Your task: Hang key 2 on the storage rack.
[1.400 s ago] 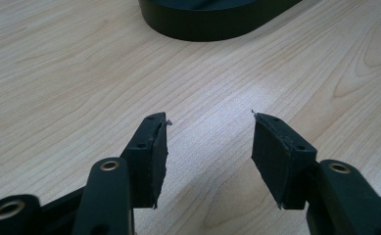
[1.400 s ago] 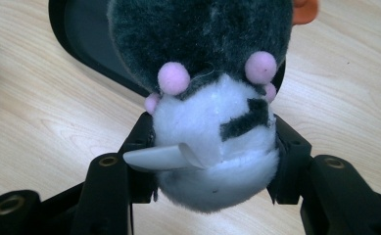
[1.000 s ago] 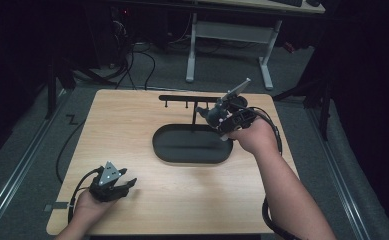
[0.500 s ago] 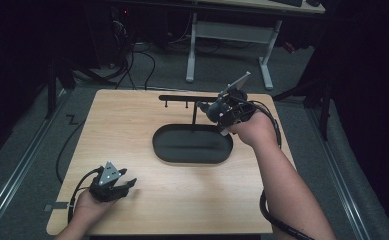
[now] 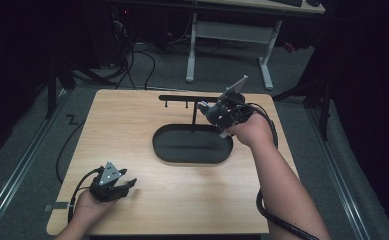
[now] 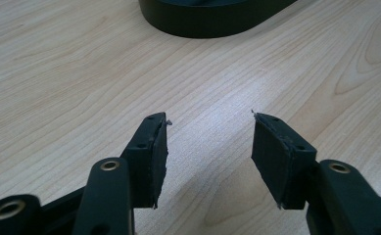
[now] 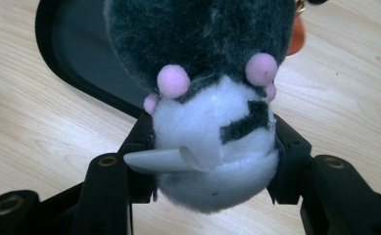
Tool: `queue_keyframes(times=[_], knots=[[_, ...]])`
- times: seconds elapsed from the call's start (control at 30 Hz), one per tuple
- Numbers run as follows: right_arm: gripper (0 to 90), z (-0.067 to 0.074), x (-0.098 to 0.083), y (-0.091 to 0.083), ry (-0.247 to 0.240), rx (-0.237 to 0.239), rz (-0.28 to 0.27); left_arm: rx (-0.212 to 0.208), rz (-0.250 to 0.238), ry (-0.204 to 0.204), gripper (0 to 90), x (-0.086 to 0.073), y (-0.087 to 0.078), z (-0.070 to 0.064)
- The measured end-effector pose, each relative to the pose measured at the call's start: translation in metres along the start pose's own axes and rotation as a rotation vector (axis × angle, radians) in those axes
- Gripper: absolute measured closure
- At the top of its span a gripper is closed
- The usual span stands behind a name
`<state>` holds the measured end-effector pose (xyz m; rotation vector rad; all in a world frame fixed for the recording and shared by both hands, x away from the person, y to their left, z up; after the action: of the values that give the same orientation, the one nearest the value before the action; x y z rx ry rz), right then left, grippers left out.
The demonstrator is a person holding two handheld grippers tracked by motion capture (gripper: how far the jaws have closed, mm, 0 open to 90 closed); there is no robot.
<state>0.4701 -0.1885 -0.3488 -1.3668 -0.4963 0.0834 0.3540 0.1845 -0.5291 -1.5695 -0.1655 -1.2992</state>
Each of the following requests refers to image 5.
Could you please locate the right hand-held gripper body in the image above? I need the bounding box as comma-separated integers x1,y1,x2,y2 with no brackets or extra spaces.
215,75,255,130

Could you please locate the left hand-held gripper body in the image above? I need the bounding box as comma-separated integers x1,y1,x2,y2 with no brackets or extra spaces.
88,161,130,203

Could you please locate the plush keychain with red lanyard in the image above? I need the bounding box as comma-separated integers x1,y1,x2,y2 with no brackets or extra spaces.
196,100,232,127

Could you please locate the black key rack with tray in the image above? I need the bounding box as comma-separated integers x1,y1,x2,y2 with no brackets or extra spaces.
152,94,234,165

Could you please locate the person's left hand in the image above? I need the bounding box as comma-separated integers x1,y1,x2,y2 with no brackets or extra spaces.
71,189,117,225

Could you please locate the person's right hand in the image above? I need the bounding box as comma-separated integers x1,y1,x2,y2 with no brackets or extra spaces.
226,112,277,150

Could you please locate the grey tape piece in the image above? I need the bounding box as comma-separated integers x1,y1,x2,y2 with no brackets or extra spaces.
43,201,71,213

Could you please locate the white-legged desk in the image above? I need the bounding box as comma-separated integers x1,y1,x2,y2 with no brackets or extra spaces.
185,0,327,91

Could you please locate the black metal stand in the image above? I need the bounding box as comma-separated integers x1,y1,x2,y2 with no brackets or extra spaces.
45,58,78,120
272,74,334,142

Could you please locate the black keyboard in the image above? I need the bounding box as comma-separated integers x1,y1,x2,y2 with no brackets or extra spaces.
270,0,304,8

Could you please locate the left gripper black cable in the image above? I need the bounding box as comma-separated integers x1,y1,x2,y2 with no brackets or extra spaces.
67,166,105,225

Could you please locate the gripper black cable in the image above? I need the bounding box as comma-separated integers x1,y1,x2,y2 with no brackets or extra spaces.
238,101,320,240
67,166,105,225

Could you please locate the thin black floor cable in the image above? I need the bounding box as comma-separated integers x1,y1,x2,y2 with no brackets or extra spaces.
55,119,87,185

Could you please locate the metal floor rail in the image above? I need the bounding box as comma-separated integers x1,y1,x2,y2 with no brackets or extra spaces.
305,107,372,240
0,89,69,238

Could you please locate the black floor cable bundle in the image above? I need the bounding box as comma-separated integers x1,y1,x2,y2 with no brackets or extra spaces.
100,19,157,91

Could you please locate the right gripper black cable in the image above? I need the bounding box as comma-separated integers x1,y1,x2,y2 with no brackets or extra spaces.
238,101,320,240

